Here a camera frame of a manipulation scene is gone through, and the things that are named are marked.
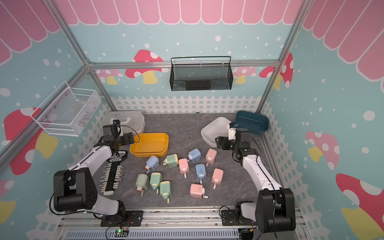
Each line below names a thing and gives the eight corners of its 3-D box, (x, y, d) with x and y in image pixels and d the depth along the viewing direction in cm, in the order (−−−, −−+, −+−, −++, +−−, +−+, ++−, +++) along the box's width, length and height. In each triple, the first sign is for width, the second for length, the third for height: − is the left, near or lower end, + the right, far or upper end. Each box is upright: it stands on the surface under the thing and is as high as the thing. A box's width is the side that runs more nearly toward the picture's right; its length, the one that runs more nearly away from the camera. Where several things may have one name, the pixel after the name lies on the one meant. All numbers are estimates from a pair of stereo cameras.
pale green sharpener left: (137, 195, 83) (133, 191, 77) (141, 178, 89) (137, 173, 83) (147, 195, 83) (144, 191, 77) (151, 178, 89) (148, 173, 83)
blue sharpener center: (195, 184, 87) (195, 179, 81) (195, 169, 92) (195, 164, 87) (205, 184, 87) (206, 179, 81) (205, 169, 92) (205, 164, 87)
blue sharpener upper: (190, 165, 94) (190, 159, 89) (187, 157, 98) (186, 151, 92) (201, 160, 96) (201, 155, 91) (197, 153, 100) (197, 147, 94)
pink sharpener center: (178, 178, 90) (177, 173, 84) (180, 163, 95) (178, 158, 90) (189, 178, 89) (188, 173, 84) (189, 163, 95) (189, 158, 90)
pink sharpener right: (209, 187, 85) (210, 183, 81) (213, 171, 91) (214, 167, 86) (219, 190, 84) (220, 187, 79) (222, 174, 90) (224, 170, 85)
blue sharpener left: (147, 173, 91) (144, 168, 85) (150, 160, 96) (147, 155, 90) (158, 173, 91) (155, 168, 85) (160, 160, 96) (158, 155, 90)
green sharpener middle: (150, 193, 83) (147, 190, 78) (153, 176, 89) (151, 172, 84) (162, 193, 83) (160, 190, 78) (164, 176, 89) (162, 172, 84)
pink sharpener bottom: (190, 198, 82) (190, 194, 76) (190, 188, 85) (190, 183, 79) (207, 198, 82) (208, 194, 76) (206, 188, 85) (207, 183, 79)
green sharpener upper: (164, 168, 92) (163, 163, 87) (166, 158, 96) (164, 153, 91) (178, 168, 92) (177, 163, 87) (179, 158, 96) (178, 153, 91)
